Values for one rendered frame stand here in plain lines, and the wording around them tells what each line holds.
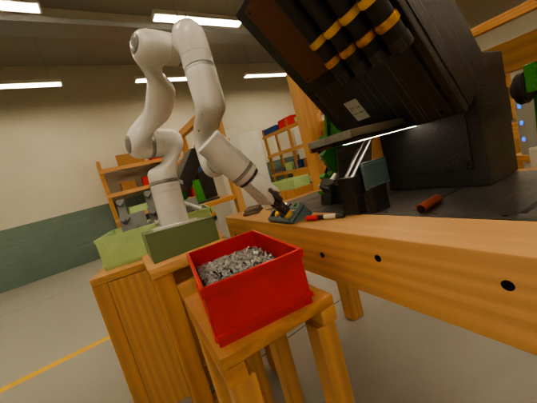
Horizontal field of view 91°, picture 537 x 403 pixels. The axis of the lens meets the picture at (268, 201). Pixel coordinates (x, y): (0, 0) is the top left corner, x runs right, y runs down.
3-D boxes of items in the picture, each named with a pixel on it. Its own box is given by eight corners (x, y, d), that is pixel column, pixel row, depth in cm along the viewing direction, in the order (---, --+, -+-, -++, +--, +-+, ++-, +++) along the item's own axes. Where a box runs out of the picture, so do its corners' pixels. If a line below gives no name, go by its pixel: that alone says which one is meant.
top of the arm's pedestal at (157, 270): (152, 281, 95) (148, 270, 95) (144, 264, 123) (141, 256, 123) (231, 248, 111) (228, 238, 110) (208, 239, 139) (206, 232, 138)
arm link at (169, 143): (146, 188, 115) (132, 134, 114) (185, 181, 127) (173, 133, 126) (155, 183, 106) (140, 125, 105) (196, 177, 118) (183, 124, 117)
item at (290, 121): (336, 197, 627) (314, 100, 599) (276, 200, 836) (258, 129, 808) (351, 190, 656) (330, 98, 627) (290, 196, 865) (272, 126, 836)
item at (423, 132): (489, 185, 69) (468, 51, 65) (388, 191, 96) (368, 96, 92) (519, 169, 77) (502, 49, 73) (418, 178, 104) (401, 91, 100)
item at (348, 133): (352, 142, 60) (349, 129, 60) (309, 154, 74) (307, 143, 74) (446, 117, 78) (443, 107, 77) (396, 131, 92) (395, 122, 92)
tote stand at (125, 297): (140, 421, 138) (88, 281, 128) (150, 360, 187) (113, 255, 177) (261, 360, 158) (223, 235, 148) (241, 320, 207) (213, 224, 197)
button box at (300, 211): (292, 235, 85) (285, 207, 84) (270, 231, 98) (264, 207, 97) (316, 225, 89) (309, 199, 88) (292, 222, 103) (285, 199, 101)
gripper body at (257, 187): (232, 185, 83) (257, 207, 87) (245, 183, 74) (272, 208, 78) (246, 168, 86) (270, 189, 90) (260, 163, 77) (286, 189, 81)
